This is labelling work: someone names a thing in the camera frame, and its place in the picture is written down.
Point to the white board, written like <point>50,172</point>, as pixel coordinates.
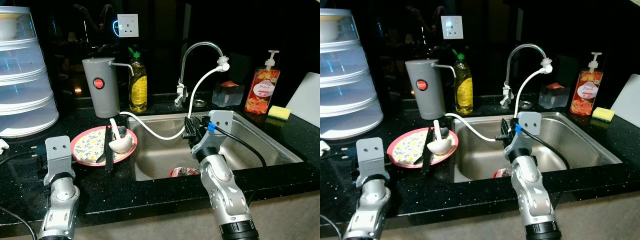
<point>306,100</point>
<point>629,100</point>

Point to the white tiered plastic food cover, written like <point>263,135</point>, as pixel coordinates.
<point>25,100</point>
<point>347,100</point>

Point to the clear box with red soap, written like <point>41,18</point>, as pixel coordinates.
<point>227,95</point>
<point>554,97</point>

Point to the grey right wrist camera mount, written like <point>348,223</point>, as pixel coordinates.
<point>220,125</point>
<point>529,127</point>

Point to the black chopstick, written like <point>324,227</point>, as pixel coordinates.
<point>425,150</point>
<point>111,150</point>
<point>429,150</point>
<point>107,150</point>

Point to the chrome sink faucet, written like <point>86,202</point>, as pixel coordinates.
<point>511,59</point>
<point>186,57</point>

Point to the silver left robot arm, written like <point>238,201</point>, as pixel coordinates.
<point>60,205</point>
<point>369,207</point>

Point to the small white object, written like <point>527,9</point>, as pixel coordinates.
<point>3,146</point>
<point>322,146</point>

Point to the peach hand soap pump bottle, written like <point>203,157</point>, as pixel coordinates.
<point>586,94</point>
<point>262,92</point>

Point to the stainless steel sink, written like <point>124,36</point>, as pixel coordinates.
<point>480,155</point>
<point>160,155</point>

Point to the yellow dish soap bottle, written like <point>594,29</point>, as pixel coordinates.
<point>138,85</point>
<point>463,87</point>

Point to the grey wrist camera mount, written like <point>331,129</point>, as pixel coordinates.
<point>529,127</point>
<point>220,125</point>
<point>372,155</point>
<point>59,152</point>

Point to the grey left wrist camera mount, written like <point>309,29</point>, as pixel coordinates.
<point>372,155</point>
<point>59,152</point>

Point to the yellow sponge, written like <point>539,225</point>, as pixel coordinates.
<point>279,113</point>
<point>603,114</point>

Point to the red bowl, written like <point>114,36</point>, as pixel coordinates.
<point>501,173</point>
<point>182,172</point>

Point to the pink floral plate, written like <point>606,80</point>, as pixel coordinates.
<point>90,145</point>
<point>407,147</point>

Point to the grey water dispenser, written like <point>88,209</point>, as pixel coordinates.
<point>100,97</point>
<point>424,100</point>

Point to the white wall socket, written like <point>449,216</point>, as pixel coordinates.
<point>127,25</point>
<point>452,27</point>

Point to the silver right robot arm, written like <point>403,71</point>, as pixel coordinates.
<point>535,192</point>
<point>225,190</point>

